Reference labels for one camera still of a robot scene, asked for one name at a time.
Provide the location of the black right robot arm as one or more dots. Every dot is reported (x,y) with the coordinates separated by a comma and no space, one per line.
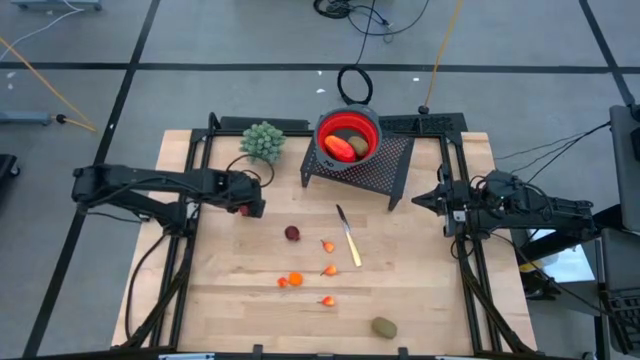
(540,210)

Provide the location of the brown kiwi fruit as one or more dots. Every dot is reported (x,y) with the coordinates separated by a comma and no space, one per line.
(359,145)
(384,327)

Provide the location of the silver bracket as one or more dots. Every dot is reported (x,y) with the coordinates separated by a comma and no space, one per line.
(455,357)
(185,356)

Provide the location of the white sheet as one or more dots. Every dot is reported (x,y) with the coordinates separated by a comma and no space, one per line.
(565,260)

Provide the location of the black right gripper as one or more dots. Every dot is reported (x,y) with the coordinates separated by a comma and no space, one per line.
(457,205)

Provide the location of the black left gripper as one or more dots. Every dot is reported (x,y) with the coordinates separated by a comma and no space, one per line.
(247,192)

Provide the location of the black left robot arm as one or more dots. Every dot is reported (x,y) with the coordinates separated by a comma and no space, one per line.
(150,180)

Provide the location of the red collapsible colander bowl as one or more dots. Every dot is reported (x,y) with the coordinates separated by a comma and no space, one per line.
(350,122)

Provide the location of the black keyboard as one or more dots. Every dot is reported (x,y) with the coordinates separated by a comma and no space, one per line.
(627,320)

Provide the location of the green grape bunch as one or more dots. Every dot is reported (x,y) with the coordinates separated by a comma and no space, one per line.
(262,142)

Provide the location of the dark red plum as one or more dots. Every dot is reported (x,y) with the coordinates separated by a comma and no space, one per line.
(244,210)
(292,233)

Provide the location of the round orange fruit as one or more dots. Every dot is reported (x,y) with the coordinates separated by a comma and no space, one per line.
(295,278)

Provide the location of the black perforated metal shelf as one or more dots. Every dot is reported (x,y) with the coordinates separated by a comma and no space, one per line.
(380,170)

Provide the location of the black perforated bracket plate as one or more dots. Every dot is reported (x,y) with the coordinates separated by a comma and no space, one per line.
(425,122)

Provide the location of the grey desk panel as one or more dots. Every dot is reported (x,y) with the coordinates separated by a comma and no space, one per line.
(627,165)
(622,260)

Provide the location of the small red orange fruit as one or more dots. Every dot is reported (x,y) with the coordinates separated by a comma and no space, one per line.
(282,282)

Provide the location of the grey floor bar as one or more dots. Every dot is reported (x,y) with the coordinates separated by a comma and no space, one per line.
(25,118)

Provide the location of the black caster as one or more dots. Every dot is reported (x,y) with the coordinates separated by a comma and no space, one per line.
(7,165)

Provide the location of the grey cart base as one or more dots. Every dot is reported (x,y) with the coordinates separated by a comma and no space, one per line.
(55,4)

